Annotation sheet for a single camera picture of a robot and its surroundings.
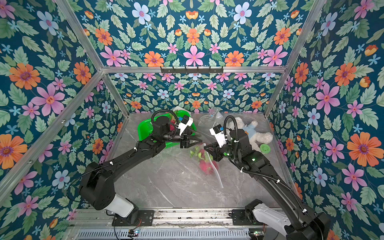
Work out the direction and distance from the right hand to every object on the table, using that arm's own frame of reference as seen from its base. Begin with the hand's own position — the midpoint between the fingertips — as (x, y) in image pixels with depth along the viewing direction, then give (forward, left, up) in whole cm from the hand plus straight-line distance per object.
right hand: (208, 144), depth 69 cm
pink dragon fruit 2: (-5, 0, -14) cm, 15 cm away
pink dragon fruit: (-1, +4, -7) cm, 8 cm away
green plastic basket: (+28, +46, -22) cm, 58 cm away
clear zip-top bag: (+36, +1, -23) cm, 43 cm away
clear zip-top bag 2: (-2, 0, -10) cm, 10 cm away
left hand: (+2, +4, +2) cm, 4 cm away
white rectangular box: (+49, +24, -22) cm, 59 cm away
